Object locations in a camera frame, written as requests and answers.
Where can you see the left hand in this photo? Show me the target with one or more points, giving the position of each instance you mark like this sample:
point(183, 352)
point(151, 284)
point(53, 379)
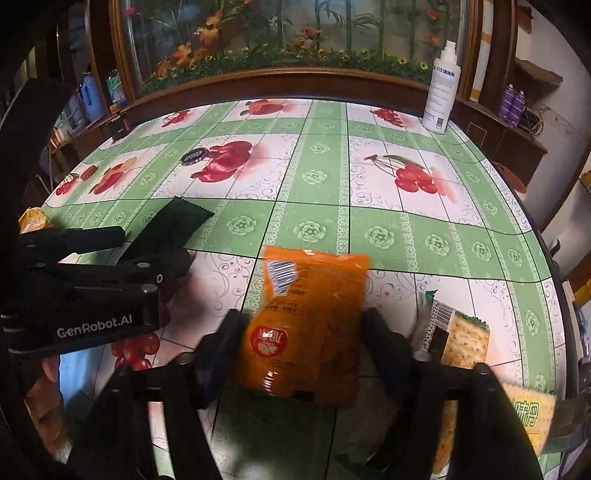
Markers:
point(44, 402)

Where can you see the white spray bottle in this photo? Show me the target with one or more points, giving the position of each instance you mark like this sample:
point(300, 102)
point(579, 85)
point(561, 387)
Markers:
point(442, 90)

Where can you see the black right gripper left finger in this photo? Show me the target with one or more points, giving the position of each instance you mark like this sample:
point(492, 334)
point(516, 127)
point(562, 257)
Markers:
point(203, 371)

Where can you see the dark green snack packet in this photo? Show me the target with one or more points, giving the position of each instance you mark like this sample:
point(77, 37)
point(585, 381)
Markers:
point(166, 230)

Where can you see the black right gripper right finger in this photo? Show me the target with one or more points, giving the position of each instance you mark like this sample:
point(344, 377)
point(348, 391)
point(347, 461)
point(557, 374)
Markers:
point(406, 379)

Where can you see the blue thermos jug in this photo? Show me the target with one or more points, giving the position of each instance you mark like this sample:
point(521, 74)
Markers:
point(90, 94)

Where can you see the green fruit pattern tablecloth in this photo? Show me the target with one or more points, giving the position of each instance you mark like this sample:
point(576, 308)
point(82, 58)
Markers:
point(430, 211)

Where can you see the green cracker sleeve package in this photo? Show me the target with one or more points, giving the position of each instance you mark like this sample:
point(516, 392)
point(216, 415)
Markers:
point(456, 339)

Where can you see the black bottle cap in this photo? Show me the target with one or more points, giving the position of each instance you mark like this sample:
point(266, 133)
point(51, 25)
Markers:
point(194, 156)

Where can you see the purple bottles on shelf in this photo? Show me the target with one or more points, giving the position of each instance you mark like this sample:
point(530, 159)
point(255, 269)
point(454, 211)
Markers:
point(512, 106)

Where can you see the flower mural glass panel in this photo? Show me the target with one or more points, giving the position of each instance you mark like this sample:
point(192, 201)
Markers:
point(160, 44)

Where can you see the orange snack bag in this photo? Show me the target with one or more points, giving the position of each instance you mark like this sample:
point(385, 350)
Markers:
point(304, 342)

